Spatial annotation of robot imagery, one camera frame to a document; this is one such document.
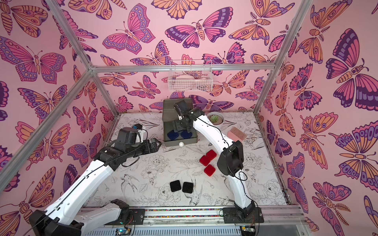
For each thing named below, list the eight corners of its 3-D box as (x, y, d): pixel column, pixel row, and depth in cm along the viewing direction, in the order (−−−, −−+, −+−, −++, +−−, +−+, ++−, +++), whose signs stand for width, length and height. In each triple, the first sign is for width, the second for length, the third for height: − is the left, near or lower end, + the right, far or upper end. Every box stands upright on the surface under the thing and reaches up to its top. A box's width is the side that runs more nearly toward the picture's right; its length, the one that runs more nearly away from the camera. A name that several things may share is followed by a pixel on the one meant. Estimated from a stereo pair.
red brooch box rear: (210, 160, 96) (211, 158, 94) (205, 153, 99) (206, 152, 97) (217, 156, 97) (217, 155, 96) (212, 150, 100) (212, 148, 99)
